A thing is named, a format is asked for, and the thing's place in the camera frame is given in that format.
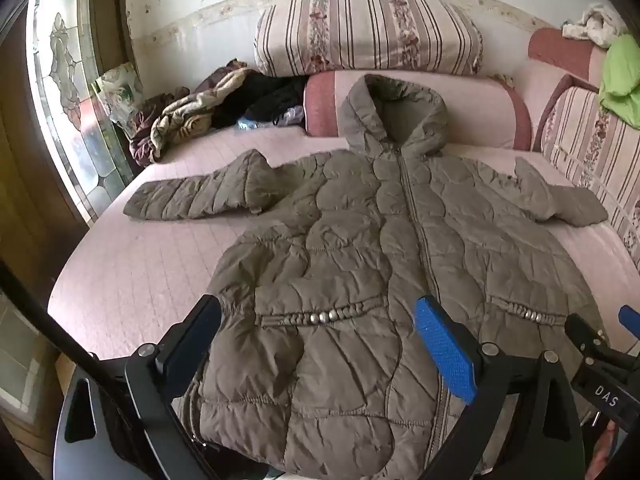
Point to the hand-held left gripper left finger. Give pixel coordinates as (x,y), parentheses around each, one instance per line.
(196,337)

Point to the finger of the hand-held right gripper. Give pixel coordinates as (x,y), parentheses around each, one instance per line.
(631,317)
(587,345)

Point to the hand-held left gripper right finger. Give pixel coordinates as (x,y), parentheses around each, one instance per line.
(445,350)

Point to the olive quilted hooded jacket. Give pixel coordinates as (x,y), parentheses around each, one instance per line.
(350,240)

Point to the pile of dark clothes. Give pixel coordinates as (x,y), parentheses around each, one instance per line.
(185,115)

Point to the pink bed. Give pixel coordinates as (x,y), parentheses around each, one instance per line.
(150,260)

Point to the long striped floral cushion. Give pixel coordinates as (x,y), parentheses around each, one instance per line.
(590,150)

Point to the brown wooden panel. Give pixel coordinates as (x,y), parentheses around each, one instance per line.
(30,200)

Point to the green cloth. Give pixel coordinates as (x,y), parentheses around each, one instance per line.
(622,80)

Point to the black clothing pile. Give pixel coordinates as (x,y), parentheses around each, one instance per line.
(270,97)

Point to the green floral pillow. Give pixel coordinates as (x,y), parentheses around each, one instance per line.
(117,90)

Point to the pink bolster with maroon ends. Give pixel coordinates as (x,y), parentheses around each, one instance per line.
(325,105)

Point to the small pink bolster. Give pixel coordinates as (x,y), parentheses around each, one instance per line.
(560,52)

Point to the white crumpled cloth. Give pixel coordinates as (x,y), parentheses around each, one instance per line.
(597,22)

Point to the large striped floral cushion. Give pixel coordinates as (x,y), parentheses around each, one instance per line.
(370,32)

